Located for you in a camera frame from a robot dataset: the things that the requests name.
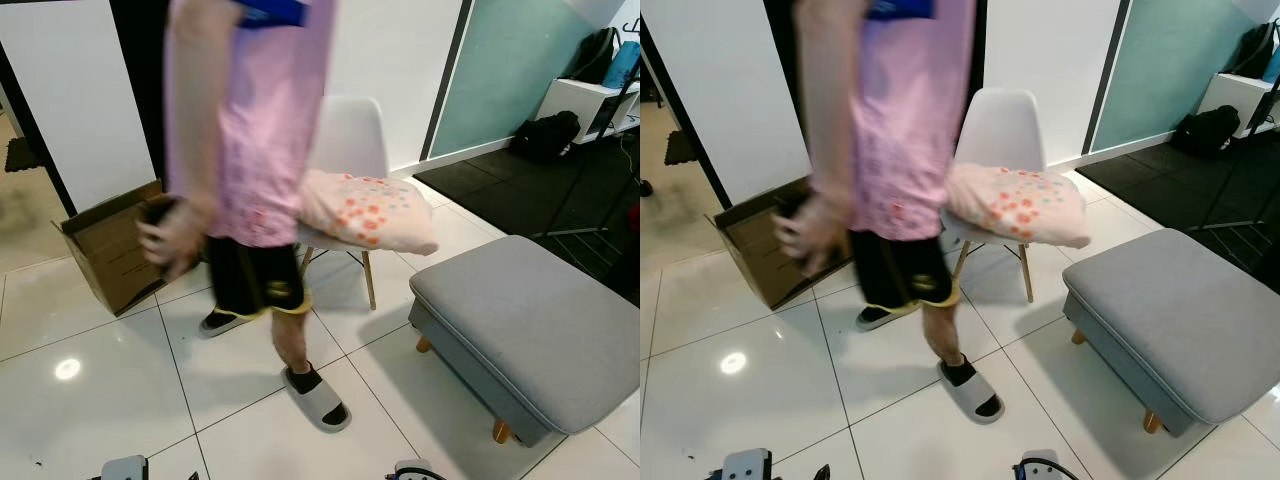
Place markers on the blue bag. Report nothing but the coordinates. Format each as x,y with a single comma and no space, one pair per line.
1273,65
622,65

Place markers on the white plastic chair wooden legs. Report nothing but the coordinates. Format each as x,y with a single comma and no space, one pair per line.
1000,130
350,135

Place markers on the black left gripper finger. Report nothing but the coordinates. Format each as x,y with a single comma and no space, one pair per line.
822,473

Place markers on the grey fabric ottoman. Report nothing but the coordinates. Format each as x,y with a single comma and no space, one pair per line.
540,320
1180,315

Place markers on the thin black metal stand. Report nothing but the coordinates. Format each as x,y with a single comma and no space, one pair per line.
570,234

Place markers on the frosted green glass panel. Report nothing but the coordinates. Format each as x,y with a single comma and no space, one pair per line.
1165,70
510,75

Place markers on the person's right hand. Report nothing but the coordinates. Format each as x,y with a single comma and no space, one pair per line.
812,235
172,240

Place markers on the pink pillow with orange dots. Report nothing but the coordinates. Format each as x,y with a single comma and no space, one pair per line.
1020,205
370,212

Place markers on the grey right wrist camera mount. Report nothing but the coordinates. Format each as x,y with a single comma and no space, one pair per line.
1040,468
412,470

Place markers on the black foam floor mat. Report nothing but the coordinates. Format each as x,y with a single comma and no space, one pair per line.
1170,175
520,190

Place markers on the black backpack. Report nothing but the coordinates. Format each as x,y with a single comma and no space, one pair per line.
1206,132
546,138

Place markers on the person in pink shirt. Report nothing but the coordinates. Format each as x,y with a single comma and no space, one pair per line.
265,120
905,120

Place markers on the grey slipper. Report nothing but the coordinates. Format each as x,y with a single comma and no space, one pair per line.
318,400
972,392
222,324
876,320

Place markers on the open brown cardboard box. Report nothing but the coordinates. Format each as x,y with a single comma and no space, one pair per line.
760,250
110,255

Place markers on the low white shelf unit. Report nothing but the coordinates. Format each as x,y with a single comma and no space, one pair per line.
575,105
1235,98

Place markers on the small black doormat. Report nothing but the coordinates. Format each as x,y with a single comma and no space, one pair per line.
680,148
20,155

